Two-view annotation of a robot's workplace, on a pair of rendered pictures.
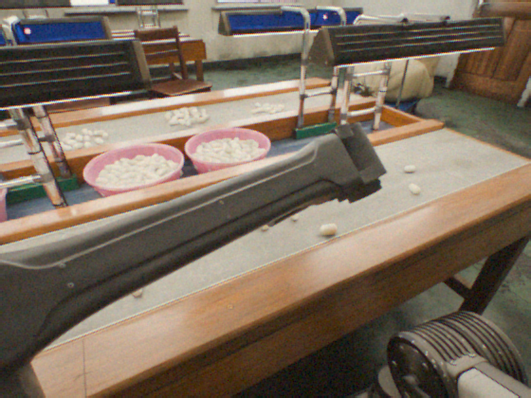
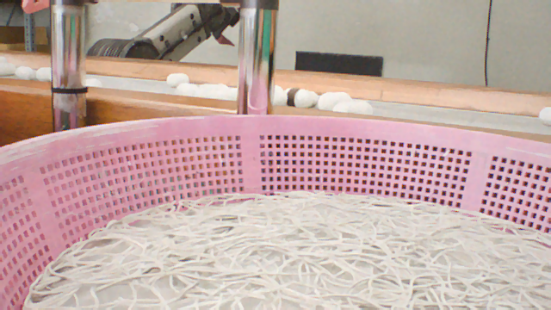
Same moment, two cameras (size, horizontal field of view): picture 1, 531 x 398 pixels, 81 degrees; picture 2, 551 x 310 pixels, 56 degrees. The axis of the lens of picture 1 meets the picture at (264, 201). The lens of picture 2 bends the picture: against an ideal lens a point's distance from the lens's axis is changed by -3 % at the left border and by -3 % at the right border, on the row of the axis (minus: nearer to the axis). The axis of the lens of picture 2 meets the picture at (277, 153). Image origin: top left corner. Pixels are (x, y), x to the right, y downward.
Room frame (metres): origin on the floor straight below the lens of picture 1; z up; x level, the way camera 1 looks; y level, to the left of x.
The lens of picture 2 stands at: (0.71, 0.87, 0.81)
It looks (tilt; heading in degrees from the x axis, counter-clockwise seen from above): 12 degrees down; 231
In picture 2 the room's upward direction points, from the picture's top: 3 degrees clockwise
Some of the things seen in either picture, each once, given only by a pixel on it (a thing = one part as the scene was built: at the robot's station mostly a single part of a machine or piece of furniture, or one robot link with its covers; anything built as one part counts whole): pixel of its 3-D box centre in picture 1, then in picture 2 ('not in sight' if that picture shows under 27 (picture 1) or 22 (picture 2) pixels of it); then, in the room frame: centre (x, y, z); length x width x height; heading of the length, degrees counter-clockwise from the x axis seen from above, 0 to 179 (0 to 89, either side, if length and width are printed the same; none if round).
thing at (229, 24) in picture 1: (298, 20); not in sight; (1.35, -0.13, 1.08); 0.62 x 0.08 x 0.07; 118
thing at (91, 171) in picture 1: (138, 177); not in sight; (0.78, 0.36, 0.72); 0.27 x 0.27 x 0.10
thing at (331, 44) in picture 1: (421, 37); not in sight; (0.86, -0.39, 1.08); 0.62 x 0.08 x 0.07; 118
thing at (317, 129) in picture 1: (307, 73); not in sight; (1.28, -0.17, 0.90); 0.20 x 0.19 x 0.45; 118
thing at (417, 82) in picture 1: (391, 79); not in sight; (3.33, -1.30, 0.40); 0.74 x 0.56 x 0.38; 120
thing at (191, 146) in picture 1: (228, 156); not in sight; (0.91, 0.12, 0.72); 0.27 x 0.27 x 0.10
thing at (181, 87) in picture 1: (178, 86); not in sight; (2.83, 0.76, 0.45); 0.44 x 0.43 x 0.91; 139
